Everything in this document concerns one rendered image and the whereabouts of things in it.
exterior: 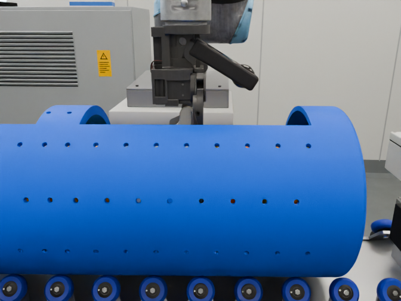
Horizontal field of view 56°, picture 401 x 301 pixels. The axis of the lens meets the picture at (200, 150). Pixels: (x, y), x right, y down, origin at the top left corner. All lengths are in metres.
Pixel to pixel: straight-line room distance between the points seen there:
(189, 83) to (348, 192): 0.27
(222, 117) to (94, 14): 1.41
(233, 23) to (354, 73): 2.67
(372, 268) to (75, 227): 0.54
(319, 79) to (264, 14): 0.74
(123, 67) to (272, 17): 1.62
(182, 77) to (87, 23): 1.70
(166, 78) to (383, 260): 0.54
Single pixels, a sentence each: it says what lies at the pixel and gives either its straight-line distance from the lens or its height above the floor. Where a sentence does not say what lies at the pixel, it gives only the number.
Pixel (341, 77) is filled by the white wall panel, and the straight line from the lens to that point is 3.56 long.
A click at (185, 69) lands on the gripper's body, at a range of 0.56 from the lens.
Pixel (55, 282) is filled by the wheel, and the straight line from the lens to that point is 0.67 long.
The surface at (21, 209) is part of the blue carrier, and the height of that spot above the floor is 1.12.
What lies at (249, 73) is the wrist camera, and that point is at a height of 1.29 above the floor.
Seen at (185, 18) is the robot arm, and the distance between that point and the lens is 0.56.
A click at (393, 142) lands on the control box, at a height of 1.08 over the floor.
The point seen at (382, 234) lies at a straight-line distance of 0.87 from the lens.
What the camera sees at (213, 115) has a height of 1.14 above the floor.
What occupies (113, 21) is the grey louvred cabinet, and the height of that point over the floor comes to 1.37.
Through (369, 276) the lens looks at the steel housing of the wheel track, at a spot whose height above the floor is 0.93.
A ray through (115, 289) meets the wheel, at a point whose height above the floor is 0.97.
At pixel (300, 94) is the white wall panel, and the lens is 3.50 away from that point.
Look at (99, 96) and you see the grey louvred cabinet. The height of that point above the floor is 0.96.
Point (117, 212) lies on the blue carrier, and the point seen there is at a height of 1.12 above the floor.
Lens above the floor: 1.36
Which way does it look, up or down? 19 degrees down
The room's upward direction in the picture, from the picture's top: straight up
